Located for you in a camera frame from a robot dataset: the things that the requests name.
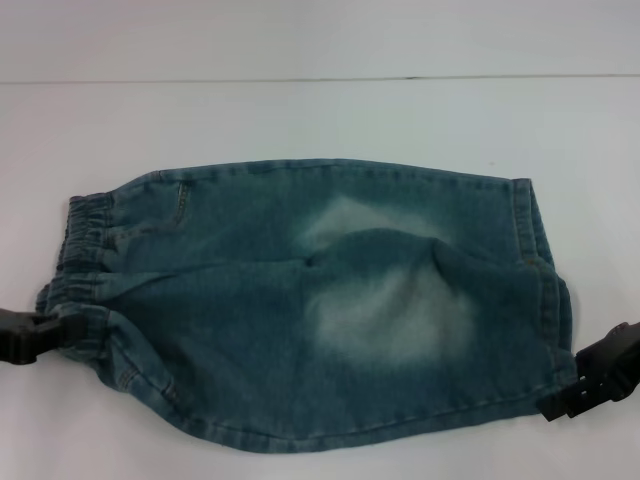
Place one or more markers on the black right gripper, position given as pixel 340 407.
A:
pixel 612 357

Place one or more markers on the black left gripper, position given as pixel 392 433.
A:
pixel 15 336

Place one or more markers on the blue denim shorts with print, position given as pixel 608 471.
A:
pixel 260 310

